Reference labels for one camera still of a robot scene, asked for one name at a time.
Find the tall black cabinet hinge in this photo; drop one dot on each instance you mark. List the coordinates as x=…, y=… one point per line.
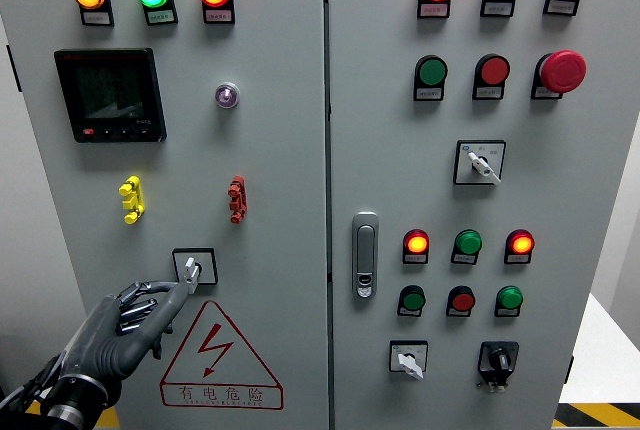
x=14, y=70

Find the small red push button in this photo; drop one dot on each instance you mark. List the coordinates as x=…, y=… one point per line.
x=462, y=300

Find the small black label plate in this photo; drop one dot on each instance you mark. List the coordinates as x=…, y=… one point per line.
x=462, y=259
x=409, y=312
x=429, y=93
x=506, y=312
x=433, y=10
x=516, y=258
x=544, y=92
x=496, y=8
x=415, y=258
x=457, y=313
x=560, y=7
x=161, y=16
x=218, y=15
x=96, y=17
x=487, y=93

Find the black display meter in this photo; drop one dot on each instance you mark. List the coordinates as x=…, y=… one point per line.
x=109, y=95

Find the large green push button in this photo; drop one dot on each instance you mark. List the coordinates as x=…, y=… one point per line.
x=432, y=70

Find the large red stop button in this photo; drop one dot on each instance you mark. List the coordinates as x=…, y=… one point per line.
x=563, y=71

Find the pale grey cabinet door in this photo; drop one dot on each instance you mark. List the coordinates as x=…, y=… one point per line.
x=390, y=150
x=280, y=175

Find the small red round lamp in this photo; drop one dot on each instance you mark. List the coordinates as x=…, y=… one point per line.
x=416, y=242
x=520, y=243

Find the red warning triangle sticker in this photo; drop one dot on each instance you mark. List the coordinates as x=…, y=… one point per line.
x=220, y=392

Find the small white round lamp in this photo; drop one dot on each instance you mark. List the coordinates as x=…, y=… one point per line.
x=226, y=95

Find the silver door lock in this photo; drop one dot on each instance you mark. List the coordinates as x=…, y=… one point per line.
x=365, y=250

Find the small green push button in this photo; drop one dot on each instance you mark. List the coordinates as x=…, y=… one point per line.
x=413, y=300
x=509, y=297

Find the small black cabinet hinge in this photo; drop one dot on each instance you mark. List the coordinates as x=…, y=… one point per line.
x=570, y=370

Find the small green round lamp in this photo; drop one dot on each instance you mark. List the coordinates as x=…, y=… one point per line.
x=468, y=241

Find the large red push button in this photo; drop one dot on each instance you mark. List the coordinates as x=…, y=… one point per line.
x=494, y=70

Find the black yellow striped tape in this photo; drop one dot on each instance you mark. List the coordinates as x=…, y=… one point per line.
x=107, y=419
x=600, y=415

